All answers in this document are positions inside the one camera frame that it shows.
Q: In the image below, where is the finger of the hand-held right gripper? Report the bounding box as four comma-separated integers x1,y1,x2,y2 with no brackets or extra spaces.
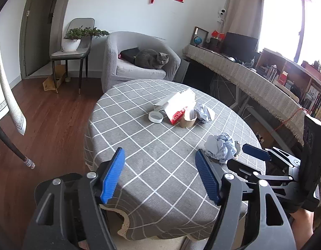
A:
242,143,303,174
226,158,300,196

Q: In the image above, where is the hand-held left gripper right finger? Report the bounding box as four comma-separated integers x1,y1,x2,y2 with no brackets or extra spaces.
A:
195,149,298,250

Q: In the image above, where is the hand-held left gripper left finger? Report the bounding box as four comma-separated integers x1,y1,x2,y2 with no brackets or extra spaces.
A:
22,147,126,250

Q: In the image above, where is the pale blue paper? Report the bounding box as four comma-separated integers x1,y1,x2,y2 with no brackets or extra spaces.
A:
194,104,216,124
204,133,241,164

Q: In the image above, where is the row of books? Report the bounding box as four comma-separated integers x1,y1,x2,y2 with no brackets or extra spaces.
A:
309,89,321,124

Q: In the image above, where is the brown tape roll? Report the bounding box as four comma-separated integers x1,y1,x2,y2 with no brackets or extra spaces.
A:
179,107,197,129

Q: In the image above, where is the person's leg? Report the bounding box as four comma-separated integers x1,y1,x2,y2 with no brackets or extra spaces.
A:
291,208,316,250

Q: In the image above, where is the long desk with fringed cloth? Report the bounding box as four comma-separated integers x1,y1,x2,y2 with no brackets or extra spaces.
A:
183,44,307,146

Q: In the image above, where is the red and white tissue box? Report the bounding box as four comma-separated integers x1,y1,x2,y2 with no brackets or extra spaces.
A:
153,89,197,125

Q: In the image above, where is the striped chair leg sock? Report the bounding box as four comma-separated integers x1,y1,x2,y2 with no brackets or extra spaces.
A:
23,156,36,170

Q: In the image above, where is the wooden bookshelf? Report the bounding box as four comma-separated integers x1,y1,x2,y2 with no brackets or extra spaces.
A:
256,48,321,125

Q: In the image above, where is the black monitor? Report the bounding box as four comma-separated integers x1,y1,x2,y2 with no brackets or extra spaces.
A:
222,32,259,59

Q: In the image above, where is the flat cardboard box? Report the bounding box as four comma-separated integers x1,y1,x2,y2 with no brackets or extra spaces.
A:
43,65,67,92

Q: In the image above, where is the dark wooden box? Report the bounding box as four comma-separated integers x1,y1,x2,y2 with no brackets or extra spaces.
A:
209,38,223,53

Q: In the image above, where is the grey armchair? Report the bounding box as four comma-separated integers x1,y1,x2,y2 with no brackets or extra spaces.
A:
101,31,181,93

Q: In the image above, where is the black cushion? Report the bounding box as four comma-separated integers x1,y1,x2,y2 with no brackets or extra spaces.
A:
119,47,140,63

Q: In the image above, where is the grey cat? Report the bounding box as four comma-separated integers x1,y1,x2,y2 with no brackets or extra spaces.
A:
134,49,170,70

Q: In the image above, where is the grey chair with black legs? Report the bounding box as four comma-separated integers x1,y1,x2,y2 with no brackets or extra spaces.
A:
50,18,95,94

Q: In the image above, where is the window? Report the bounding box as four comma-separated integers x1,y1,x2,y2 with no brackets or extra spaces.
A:
260,0,321,65

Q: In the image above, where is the beige chair cover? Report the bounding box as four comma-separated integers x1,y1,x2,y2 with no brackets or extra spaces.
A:
0,40,28,136

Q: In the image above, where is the potted plant in white pot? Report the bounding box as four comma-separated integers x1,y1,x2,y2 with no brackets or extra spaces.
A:
61,26,110,53

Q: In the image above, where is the beige curtain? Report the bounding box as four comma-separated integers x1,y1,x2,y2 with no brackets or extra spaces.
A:
223,0,268,53

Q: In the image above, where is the grey door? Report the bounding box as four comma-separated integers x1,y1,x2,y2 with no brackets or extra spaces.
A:
19,0,64,77

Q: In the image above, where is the black wooden chair frame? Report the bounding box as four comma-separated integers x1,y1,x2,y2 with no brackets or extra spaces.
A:
0,124,29,162

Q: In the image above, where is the dark picture frame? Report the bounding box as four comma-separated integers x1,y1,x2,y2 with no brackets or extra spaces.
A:
190,26,209,48

